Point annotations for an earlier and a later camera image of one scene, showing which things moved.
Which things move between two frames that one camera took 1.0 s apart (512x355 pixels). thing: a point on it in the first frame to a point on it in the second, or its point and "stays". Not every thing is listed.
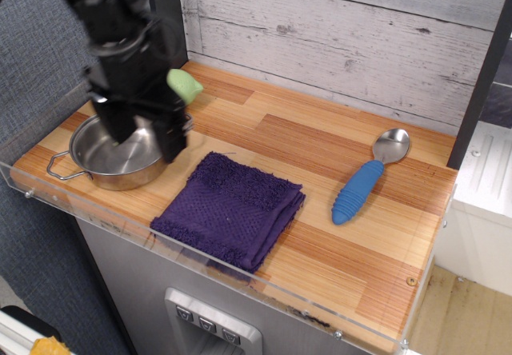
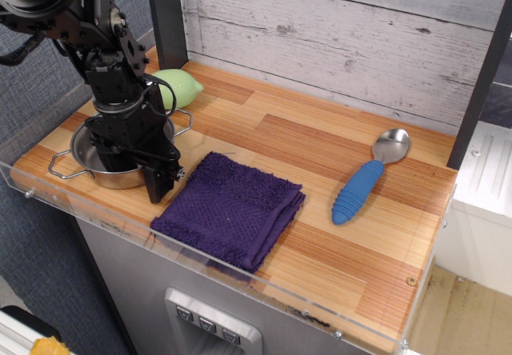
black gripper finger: [118, 119] to [116, 162]
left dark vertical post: [169, 4] stays
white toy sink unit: [476, 241] stays
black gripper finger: [172, 125] to [160, 183]
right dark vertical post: [488, 68] stays
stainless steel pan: [135, 161] stays
